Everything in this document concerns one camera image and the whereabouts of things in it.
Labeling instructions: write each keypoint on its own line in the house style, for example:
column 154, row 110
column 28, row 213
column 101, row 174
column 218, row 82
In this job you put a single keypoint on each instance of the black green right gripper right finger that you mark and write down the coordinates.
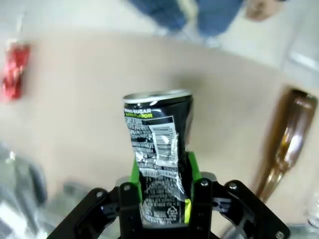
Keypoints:
column 234, row 206

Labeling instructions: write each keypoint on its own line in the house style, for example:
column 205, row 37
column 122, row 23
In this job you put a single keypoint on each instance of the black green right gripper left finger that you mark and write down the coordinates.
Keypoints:
column 99, row 211

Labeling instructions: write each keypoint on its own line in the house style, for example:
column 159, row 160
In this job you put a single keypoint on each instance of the crushed black energy drink can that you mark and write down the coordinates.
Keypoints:
column 159, row 149

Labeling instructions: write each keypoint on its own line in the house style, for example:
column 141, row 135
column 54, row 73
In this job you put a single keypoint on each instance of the crushed red soda can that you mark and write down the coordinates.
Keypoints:
column 15, row 71

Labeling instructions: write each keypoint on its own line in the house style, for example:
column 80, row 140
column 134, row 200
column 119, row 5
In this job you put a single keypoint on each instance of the person's bare hand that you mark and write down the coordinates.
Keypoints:
column 263, row 9

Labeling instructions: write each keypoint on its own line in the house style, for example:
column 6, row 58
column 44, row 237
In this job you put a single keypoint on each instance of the clear plastic bottle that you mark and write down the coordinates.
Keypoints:
column 27, row 189

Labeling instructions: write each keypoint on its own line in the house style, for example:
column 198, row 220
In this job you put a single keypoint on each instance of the brown glass bottle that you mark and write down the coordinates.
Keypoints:
column 286, row 147

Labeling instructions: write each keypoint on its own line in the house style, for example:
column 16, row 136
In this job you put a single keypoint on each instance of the person in blue jeans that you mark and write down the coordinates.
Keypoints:
column 184, row 17

